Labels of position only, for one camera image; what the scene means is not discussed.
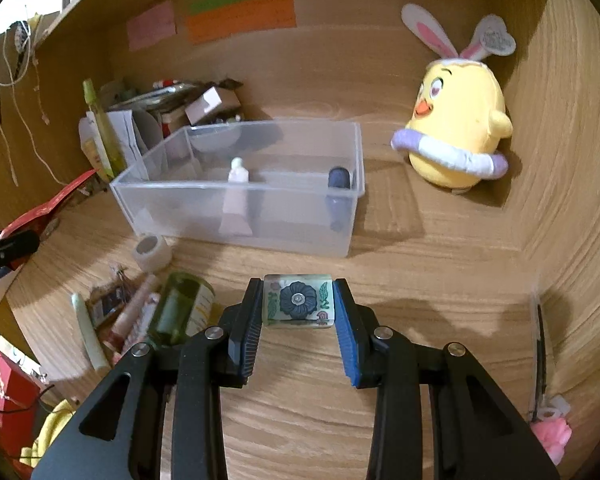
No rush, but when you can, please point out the white cardboard boxes stack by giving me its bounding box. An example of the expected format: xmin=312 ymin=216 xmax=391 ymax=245
xmin=79 ymin=110 xmax=163 ymax=181

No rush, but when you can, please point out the pink tube with white cap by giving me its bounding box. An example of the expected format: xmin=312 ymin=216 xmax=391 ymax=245
xmin=219 ymin=157 xmax=253 ymax=236

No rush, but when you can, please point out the orange sticky paper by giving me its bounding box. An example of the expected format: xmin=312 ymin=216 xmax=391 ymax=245
xmin=185 ymin=0 xmax=297 ymax=44

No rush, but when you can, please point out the white cord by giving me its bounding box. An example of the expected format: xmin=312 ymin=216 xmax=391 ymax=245
xmin=0 ymin=14 xmax=89 ymax=196

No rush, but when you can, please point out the long mint green tube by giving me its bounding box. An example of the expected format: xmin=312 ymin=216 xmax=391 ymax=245
xmin=71 ymin=292 xmax=111 ymax=377

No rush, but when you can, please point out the red packet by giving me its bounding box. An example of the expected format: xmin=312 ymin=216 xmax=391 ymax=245
xmin=0 ymin=169 xmax=97 ymax=240

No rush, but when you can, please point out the yellow chick bunny plush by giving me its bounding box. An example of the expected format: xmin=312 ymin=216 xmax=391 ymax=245
xmin=390 ymin=3 xmax=516 ymax=192

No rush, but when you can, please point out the dark green glass bottle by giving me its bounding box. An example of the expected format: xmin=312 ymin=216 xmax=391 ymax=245
xmin=147 ymin=271 xmax=215 ymax=348

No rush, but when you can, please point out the mahjong tile with flower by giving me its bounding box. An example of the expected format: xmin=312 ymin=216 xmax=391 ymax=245
xmin=262 ymin=274 xmax=336 ymax=328

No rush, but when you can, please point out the red box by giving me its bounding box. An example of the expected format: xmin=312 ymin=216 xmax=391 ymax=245
xmin=0 ymin=350 xmax=41 ymax=448

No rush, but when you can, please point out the purple tube with black cap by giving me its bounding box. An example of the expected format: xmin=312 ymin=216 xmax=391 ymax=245
xmin=325 ymin=166 xmax=351 ymax=233

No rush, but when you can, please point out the small pink box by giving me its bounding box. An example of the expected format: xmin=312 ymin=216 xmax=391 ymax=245
xmin=185 ymin=87 xmax=242 ymax=126

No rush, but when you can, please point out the pink sticky paper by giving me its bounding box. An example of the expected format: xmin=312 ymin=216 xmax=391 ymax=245
xmin=126 ymin=0 xmax=176 ymax=52

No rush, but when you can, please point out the green spray bottle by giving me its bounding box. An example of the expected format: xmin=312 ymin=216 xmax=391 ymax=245
xmin=83 ymin=78 xmax=126 ymax=179

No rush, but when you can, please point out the white bowl of trinkets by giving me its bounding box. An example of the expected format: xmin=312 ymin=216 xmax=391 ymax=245
xmin=187 ymin=122 xmax=242 ymax=153

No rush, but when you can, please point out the wooden keychain tag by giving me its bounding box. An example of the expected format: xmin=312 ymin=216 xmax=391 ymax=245
xmin=85 ymin=263 xmax=131 ymax=328

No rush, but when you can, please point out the yellow cloth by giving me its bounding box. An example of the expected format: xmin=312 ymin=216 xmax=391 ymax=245
xmin=19 ymin=400 xmax=76 ymax=468

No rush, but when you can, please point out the clear plastic storage bin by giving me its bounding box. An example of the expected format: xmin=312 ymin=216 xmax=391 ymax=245
xmin=111 ymin=119 xmax=365 ymax=257

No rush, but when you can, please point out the stack of pens and packets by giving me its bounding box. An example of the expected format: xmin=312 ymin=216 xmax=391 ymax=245
xmin=109 ymin=80 xmax=208 ymax=110

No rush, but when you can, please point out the white tape roll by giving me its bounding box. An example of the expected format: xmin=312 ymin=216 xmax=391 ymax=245
xmin=132 ymin=234 xmax=172 ymax=273

